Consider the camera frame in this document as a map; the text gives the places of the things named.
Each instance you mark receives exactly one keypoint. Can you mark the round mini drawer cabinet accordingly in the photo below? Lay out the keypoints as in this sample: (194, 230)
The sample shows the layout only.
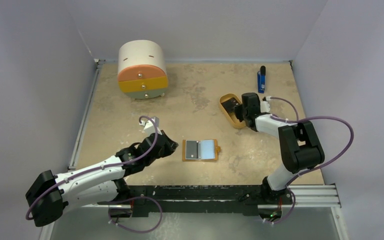
(141, 72)

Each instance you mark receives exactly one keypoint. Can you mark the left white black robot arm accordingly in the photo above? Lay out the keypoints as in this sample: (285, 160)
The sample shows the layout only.
(52, 195)

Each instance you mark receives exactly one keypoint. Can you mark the orange leather card holder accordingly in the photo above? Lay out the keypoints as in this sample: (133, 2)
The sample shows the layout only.
(209, 150)

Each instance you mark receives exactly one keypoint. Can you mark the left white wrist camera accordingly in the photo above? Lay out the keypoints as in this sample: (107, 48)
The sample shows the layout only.
(150, 126)

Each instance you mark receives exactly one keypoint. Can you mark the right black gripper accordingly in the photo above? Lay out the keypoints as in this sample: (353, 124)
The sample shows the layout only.
(240, 110)

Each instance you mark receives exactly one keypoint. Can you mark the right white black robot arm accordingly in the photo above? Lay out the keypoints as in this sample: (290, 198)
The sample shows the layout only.
(300, 147)

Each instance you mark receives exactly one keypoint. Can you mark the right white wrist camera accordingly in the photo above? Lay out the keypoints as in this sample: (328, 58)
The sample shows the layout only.
(265, 106)

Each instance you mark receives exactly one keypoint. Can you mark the tan oval tray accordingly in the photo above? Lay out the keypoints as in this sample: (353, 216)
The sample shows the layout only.
(231, 118)

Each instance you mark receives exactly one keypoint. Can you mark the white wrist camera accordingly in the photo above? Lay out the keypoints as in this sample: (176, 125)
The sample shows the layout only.
(265, 106)
(150, 126)

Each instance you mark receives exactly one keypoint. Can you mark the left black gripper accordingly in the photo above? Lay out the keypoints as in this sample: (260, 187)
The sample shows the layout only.
(170, 146)

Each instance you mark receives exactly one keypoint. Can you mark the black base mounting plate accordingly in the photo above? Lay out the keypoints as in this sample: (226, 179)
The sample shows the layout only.
(201, 199)

